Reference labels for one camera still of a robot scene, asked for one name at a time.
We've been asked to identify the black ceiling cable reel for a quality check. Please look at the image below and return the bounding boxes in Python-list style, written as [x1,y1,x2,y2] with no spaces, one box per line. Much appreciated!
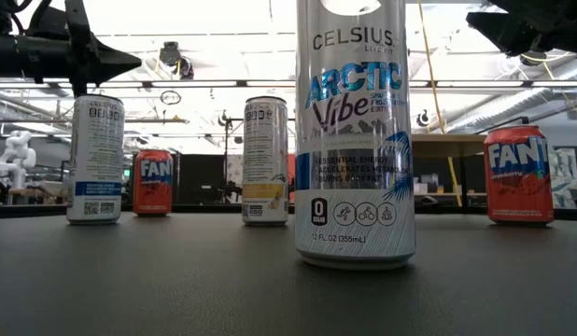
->
[520,49,547,67]
[158,40,195,80]

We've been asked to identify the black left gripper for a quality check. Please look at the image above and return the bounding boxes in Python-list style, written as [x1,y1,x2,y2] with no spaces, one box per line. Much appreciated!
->
[63,0,143,98]

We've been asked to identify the black partition panel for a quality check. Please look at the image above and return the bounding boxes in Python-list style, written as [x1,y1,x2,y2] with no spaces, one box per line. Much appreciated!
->
[172,152,227,205]

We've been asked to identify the white Celsius can blue band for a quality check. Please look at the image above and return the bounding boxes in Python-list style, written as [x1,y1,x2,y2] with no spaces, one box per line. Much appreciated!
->
[66,93,126,226]

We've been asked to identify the Celsius Arctic Vibe can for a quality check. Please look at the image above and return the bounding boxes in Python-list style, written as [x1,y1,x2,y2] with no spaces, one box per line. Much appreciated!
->
[295,0,416,271]

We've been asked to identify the Celsius Tropical Vibe can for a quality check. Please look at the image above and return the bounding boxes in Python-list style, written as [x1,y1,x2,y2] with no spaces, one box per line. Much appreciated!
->
[241,95,289,228]

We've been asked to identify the long ceiling light strip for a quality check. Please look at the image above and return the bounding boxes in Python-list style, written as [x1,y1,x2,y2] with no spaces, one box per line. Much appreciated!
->
[0,78,577,91]

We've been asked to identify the red Fanta can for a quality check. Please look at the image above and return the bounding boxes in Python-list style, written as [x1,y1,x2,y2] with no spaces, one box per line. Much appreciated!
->
[484,124,555,228]
[133,148,174,217]

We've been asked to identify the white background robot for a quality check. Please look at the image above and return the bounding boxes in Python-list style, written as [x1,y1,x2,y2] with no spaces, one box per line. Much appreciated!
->
[0,129,37,204]

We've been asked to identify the black table frame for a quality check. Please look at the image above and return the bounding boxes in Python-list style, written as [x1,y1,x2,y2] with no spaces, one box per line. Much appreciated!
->
[0,203,577,222]

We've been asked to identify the orange cloth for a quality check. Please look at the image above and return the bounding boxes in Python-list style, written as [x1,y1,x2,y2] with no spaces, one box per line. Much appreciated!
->
[287,153,297,204]

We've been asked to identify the leaf-patterned cloth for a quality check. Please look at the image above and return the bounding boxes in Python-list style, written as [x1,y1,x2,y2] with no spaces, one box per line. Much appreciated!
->
[549,147,577,209]

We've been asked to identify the white floral cloth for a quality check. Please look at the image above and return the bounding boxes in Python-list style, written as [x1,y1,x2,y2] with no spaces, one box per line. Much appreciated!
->
[225,153,244,204]

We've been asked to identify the white boxes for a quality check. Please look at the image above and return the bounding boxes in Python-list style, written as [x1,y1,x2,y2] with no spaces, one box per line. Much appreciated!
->
[414,173,440,195]

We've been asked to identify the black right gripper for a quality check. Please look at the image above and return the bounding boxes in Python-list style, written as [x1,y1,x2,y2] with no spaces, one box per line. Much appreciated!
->
[465,11,577,60]

